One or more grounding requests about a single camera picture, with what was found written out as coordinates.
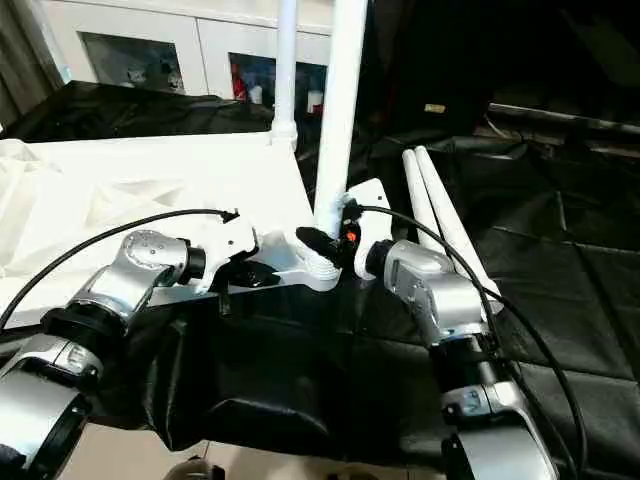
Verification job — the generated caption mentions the white plastic table top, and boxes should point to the white plastic table top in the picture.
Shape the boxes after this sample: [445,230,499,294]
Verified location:
[0,128,342,331]

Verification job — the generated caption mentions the black work mat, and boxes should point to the black work mat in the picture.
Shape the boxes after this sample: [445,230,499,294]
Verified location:
[0,79,640,471]

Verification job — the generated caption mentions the dark robot left foot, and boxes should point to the dark robot left foot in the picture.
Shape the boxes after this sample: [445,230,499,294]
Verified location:
[167,457,224,480]

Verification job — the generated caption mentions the large black box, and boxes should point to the large black box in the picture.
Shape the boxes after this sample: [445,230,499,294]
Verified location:
[358,0,494,137]

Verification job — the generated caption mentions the white glass-door cabinet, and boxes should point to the white glass-door cabinet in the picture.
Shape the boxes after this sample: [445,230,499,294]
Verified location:
[47,0,335,120]

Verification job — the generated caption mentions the silver metal bar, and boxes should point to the silver metal bar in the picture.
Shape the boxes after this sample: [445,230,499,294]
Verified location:
[487,101,640,135]

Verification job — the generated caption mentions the white pole teal bands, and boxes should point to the white pole teal bands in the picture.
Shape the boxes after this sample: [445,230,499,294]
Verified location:
[44,19,72,85]

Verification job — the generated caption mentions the grey curtain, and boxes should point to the grey curtain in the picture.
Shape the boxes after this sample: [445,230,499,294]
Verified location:
[0,0,56,132]

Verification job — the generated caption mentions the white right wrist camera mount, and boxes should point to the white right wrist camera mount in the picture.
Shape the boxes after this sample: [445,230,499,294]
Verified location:
[342,178,395,281]

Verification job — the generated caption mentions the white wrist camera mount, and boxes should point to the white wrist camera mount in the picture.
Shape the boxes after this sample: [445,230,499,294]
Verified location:
[196,208,262,297]
[342,178,395,281]

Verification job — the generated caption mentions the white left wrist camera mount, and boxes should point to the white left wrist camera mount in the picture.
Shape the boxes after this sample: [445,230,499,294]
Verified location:
[196,208,262,297]

